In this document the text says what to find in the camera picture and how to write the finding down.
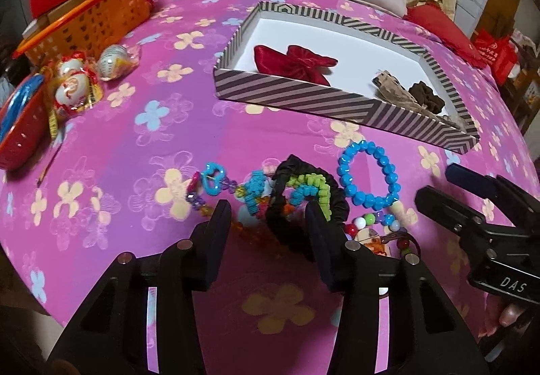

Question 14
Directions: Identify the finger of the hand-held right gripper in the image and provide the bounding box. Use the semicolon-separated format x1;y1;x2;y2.
414;185;492;241
445;163;540;232

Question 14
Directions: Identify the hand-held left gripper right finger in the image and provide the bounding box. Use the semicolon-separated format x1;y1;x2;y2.
305;202;492;375

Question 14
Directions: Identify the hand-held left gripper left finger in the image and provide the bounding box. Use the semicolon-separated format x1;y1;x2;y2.
46;199;232;375

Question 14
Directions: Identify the black scrunchie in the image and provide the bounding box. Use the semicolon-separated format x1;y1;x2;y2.
266;155;351;264

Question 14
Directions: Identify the striped cardboard box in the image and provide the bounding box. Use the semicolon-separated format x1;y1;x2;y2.
212;1;481;155

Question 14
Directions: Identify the person's right hand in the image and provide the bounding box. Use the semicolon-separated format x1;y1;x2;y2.
478;294;537;339

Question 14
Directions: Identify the brown scrunchie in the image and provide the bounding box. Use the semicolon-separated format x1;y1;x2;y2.
407;80;446;110

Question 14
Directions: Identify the pink floral tablecloth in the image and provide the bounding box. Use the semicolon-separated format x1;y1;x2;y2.
0;0;540;375

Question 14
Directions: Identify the beige fabric pouch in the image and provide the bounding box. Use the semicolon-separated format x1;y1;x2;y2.
372;70;423;111

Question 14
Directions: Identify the red gift bag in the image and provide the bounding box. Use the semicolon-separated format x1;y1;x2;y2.
474;28;520;85

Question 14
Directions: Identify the red cushion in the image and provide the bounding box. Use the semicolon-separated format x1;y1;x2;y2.
402;4;484;69

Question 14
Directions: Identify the red satin pouch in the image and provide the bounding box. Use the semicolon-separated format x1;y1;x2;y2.
254;44;339;87

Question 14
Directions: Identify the thin brown stick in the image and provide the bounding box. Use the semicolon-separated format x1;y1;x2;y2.
37;145;60;188

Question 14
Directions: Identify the wrapped egg-shaped candy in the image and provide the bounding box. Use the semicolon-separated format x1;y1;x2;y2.
98;44;142;82
53;75;104;119
54;51;94;80

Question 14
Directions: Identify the red plastic colander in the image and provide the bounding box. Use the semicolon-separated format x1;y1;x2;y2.
0;75;50;171

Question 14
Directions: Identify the orange plastic basket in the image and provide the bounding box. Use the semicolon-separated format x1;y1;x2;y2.
12;0;158;64

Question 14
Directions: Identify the blue heart bead bracelet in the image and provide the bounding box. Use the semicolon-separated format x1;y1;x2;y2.
186;163;250;216

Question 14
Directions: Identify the green ruffled hair tie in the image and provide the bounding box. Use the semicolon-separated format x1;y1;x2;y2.
289;171;332;208

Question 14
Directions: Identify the turquoise ruffled hair tie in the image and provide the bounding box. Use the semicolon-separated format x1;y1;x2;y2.
244;170;271;216

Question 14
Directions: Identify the multicoloured bead bracelet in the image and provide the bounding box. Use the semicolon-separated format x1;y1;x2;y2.
343;211;423;263

